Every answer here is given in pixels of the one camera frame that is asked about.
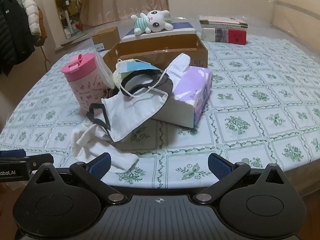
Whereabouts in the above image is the white plush rabbit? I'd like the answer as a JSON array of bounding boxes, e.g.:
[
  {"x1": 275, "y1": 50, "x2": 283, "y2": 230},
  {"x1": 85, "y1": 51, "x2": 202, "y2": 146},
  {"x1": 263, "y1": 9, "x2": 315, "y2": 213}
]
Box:
[{"x1": 130, "y1": 9, "x2": 173, "y2": 35}]

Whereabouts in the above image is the small brown cardboard box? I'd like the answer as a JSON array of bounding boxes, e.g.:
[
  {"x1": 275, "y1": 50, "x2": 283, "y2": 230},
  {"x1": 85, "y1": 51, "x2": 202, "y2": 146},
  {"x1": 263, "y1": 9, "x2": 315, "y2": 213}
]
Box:
[{"x1": 92, "y1": 26, "x2": 121, "y2": 53}]

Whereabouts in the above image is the cluttered shelf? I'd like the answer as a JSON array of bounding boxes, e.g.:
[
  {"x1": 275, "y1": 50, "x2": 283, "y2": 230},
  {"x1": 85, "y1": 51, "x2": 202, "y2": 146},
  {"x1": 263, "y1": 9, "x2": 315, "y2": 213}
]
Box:
[{"x1": 49, "y1": 0, "x2": 84, "y2": 39}]

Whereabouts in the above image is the black puffer jacket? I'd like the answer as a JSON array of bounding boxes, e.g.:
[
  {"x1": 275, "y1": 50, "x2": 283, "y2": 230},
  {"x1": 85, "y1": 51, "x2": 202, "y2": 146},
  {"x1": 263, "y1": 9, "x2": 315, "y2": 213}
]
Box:
[{"x1": 0, "y1": 0, "x2": 35, "y2": 77}]

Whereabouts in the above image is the pink lidded cup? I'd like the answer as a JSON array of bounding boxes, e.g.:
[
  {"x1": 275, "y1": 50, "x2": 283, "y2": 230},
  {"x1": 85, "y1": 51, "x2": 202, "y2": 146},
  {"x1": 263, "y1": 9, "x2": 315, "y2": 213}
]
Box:
[{"x1": 61, "y1": 53, "x2": 107, "y2": 110}]

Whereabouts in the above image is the white puffer jacket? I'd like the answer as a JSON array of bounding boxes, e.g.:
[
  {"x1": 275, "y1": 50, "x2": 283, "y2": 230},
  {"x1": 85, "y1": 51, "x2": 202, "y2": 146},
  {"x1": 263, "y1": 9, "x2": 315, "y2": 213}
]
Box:
[{"x1": 20, "y1": 0, "x2": 42, "y2": 35}]

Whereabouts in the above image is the purple tissue pack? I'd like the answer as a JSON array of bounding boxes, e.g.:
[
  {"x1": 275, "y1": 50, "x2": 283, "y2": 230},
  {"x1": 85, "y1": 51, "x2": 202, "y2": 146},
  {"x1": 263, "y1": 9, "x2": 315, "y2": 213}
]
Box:
[{"x1": 150, "y1": 54, "x2": 213, "y2": 128}]

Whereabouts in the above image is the white sock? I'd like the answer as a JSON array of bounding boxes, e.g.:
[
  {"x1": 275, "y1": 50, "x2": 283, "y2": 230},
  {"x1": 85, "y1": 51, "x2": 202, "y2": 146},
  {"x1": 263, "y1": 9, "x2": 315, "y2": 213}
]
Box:
[{"x1": 70, "y1": 122, "x2": 139, "y2": 174}]

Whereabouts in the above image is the thin white book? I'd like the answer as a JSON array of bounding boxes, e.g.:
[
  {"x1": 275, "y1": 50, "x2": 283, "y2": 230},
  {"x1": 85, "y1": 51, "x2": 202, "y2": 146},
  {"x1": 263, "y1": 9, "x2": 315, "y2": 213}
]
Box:
[{"x1": 200, "y1": 21, "x2": 248, "y2": 28}]

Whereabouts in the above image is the floral green white tablecloth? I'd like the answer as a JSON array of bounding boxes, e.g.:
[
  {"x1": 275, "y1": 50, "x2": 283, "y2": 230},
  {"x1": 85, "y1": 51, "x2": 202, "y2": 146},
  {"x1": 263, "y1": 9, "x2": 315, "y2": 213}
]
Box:
[{"x1": 0, "y1": 34, "x2": 320, "y2": 189}]

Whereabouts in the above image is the flat white box blue lid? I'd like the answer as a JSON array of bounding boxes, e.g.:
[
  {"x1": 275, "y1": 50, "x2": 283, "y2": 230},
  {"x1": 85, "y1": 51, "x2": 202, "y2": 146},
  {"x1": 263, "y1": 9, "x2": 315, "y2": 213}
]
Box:
[{"x1": 120, "y1": 20, "x2": 197, "y2": 43}]

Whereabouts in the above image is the brown cardboard tray box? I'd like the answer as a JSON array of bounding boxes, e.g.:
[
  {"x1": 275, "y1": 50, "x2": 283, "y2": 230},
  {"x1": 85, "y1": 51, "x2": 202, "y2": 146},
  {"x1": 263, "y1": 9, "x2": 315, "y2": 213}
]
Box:
[{"x1": 102, "y1": 34, "x2": 208, "y2": 72}]

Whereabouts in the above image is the blue face mask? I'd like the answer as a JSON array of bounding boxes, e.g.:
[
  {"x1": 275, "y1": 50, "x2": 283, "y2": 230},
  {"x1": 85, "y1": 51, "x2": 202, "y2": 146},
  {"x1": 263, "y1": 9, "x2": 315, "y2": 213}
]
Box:
[{"x1": 115, "y1": 59, "x2": 159, "y2": 75}]

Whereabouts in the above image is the white paper packet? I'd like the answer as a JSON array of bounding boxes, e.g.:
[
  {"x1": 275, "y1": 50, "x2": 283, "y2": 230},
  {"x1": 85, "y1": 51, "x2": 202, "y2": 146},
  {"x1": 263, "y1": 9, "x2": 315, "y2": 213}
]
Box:
[{"x1": 94, "y1": 52, "x2": 115, "y2": 88}]

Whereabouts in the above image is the plastic-wrapped bed headboard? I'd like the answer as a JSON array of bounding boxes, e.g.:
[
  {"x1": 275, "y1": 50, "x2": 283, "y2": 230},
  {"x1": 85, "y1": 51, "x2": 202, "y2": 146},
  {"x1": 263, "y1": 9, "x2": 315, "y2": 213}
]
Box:
[{"x1": 267, "y1": 0, "x2": 320, "y2": 45}]

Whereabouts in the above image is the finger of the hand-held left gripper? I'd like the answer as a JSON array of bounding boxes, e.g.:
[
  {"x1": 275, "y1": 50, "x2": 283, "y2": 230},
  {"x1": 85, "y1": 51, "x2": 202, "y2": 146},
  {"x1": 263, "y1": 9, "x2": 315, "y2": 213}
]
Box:
[
  {"x1": 0, "y1": 149, "x2": 27, "y2": 158},
  {"x1": 0, "y1": 154, "x2": 54, "y2": 174}
]

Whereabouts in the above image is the brown garment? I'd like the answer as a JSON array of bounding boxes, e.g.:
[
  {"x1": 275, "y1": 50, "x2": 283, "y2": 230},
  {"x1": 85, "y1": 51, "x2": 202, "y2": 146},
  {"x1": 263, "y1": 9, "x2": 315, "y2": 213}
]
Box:
[{"x1": 35, "y1": 5, "x2": 48, "y2": 47}]

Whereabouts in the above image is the beige patterned curtain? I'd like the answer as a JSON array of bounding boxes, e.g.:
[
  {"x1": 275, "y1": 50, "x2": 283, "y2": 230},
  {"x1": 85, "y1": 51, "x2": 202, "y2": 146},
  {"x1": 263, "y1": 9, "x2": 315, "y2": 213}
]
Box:
[{"x1": 76, "y1": 0, "x2": 170, "y2": 27}]

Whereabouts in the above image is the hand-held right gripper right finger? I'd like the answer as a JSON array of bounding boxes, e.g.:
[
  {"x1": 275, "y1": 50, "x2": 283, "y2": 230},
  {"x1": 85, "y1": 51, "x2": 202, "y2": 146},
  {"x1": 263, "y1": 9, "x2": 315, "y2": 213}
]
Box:
[{"x1": 192, "y1": 152, "x2": 288, "y2": 205}]

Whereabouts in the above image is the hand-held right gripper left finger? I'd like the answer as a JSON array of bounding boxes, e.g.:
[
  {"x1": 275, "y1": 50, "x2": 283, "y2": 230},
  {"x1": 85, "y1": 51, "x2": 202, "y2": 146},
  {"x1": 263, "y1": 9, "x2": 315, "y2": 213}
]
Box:
[{"x1": 31, "y1": 152, "x2": 126, "y2": 206}]

